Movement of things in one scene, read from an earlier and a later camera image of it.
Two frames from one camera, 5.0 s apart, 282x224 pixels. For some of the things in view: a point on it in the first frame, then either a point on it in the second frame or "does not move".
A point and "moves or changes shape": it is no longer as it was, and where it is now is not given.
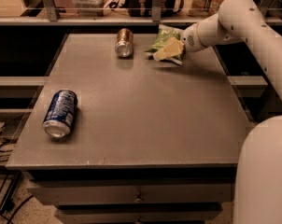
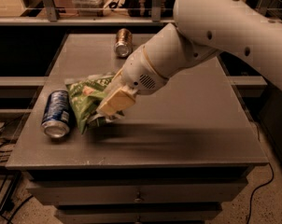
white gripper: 190,41 -> 140,71
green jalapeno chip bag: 164,34 moves or changes shape
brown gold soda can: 124,43 does not move
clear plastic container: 89,1 does not move
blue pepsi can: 60,114 does not move
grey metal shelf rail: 51,17 does not move
